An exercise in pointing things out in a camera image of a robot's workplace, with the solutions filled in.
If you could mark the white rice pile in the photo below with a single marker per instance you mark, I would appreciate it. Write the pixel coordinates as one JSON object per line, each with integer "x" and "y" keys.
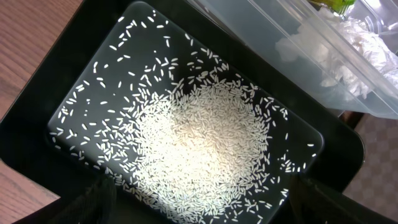
{"x": 179, "y": 128}

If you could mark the black plastic tray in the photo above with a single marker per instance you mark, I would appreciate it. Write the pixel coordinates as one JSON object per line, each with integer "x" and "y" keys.
{"x": 25, "y": 144}

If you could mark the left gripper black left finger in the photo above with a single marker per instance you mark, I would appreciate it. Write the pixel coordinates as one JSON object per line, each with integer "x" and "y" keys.
{"x": 92, "y": 205}

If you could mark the clear plastic bin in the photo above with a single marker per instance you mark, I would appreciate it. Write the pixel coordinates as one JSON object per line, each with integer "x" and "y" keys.
{"x": 346, "y": 62}

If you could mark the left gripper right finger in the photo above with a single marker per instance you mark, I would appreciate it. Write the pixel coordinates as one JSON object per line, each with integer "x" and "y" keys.
{"x": 314, "y": 202}

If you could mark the green orange snack wrapper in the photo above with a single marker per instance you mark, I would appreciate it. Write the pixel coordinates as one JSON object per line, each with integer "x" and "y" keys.
{"x": 339, "y": 6}

